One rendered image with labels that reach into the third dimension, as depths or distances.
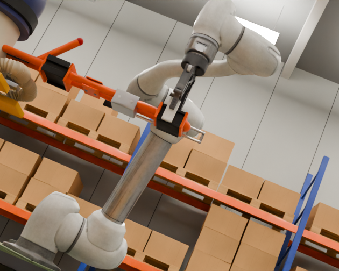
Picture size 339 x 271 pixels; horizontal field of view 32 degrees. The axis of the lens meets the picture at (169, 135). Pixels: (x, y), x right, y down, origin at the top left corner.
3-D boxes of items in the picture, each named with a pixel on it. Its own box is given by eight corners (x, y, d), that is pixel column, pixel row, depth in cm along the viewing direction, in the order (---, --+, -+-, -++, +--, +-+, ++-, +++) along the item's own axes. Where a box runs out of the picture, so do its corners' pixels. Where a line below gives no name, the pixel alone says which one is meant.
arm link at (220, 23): (197, 27, 167) (235, 50, 170) (217, -16, 172) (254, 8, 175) (182, 38, 177) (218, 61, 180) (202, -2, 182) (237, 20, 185)
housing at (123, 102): (110, 100, 162) (117, 87, 164) (112, 109, 169) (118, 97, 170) (133, 110, 162) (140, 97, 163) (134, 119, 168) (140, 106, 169)
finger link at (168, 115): (181, 101, 163) (181, 100, 162) (171, 123, 160) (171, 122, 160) (171, 97, 163) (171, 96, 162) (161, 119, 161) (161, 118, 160)
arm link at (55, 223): (17, 234, 232) (44, 185, 238) (58, 255, 236) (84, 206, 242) (21, 236, 217) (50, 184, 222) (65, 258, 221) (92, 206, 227)
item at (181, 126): (153, 116, 160) (160, 100, 162) (153, 126, 167) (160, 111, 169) (181, 128, 159) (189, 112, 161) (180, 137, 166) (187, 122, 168)
